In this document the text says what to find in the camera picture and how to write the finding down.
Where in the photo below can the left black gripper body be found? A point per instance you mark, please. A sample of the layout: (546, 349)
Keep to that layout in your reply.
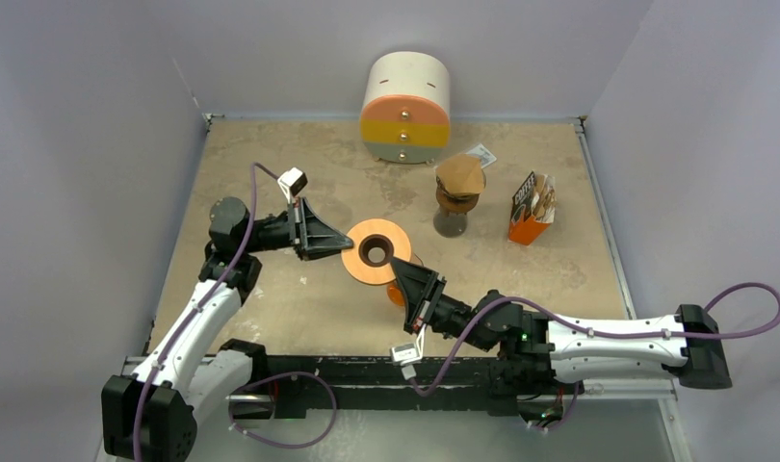
(278, 232)

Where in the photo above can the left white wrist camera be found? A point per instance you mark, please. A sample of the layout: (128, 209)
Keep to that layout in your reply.
(291, 182)

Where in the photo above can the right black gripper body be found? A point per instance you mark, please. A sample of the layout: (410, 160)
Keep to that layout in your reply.
(429, 300)

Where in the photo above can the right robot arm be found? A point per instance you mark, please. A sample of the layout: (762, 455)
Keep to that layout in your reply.
(534, 345)

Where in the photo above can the glass carafe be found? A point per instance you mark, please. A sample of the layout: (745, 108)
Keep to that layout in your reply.
(449, 224)

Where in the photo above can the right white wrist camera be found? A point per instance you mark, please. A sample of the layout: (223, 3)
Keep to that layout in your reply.
(406, 356)

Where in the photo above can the brown paper coffee filter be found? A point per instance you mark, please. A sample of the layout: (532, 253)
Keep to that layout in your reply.
(459, 161)

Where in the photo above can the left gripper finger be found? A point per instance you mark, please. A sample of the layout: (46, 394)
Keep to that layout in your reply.
(314, 231)
(317, 251)

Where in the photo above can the orange coffee filter box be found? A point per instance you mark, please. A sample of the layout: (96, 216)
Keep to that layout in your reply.
(533, 208)

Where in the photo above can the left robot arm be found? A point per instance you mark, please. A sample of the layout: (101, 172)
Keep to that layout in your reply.
(153, 413)

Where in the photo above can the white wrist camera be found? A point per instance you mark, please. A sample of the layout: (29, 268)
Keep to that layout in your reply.
(406, 356)
(291, 182)

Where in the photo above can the clear glass dripper cone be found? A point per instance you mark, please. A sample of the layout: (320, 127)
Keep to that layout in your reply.
(460, 185)

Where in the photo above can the white printed packet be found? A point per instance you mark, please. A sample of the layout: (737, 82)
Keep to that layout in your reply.
(483, 154)

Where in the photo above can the round three-drawer storage box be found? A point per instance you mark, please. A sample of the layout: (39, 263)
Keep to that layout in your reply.
(406, 116)

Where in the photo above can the light wooden ring coaster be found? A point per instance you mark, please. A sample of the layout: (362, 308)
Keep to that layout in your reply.
(376, 241)

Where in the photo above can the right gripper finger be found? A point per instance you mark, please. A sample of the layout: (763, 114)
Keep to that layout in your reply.
(415, 309)
(415, 277)

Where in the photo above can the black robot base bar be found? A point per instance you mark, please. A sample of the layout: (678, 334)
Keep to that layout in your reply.
(292, 385)

